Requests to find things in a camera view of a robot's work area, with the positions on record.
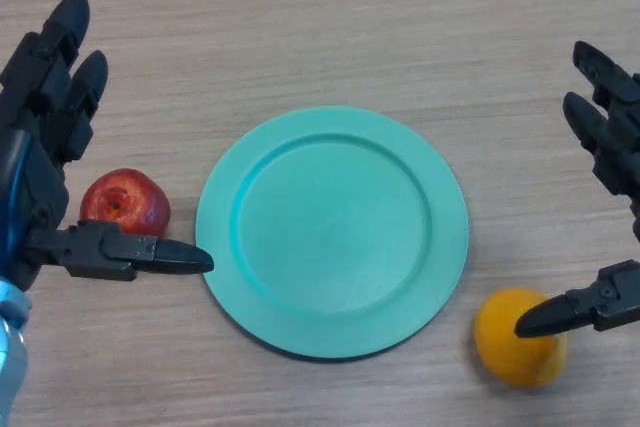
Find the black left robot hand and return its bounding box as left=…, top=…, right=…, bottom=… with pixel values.
left=0, top=0, right=216, bottom=293

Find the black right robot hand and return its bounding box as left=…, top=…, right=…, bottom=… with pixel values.
left=513, top=40, right=640, bottom=339

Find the yellow pear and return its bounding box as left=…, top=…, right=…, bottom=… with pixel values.
left=473, top=287, right=570, bottom=389

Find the teal round plate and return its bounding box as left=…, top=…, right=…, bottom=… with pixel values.
left=194, top=105, right=471, bottom=362

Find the red apple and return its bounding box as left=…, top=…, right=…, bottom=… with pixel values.
left=79, top=168, right=172, bottom=239

